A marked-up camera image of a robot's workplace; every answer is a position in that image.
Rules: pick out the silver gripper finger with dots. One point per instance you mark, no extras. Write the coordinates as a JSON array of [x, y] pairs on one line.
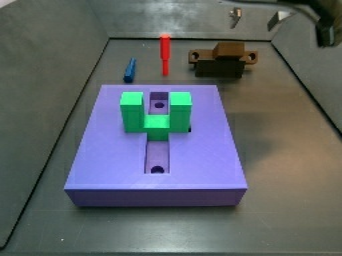
[[278, 17]]

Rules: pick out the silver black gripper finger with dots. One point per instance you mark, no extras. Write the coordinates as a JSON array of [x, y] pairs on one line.
[[235, 15]]

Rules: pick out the brown T-shaped block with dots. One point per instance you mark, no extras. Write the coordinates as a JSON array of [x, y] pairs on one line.
[[224, 51]]

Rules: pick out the black angle fixture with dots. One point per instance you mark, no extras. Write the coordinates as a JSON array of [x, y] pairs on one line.
[[219, 68]]

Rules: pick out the red stepped peg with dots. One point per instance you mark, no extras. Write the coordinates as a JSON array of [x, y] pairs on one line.
[[164, 52]]

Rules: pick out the blue stepped peg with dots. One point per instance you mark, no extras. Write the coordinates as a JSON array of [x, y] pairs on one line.
[[130, 71]]

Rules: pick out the green U-shaped block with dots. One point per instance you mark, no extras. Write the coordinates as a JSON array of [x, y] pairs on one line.
[[156, 124]]

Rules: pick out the purple base block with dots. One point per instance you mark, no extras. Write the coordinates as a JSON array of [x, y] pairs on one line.
[[122, 170]]

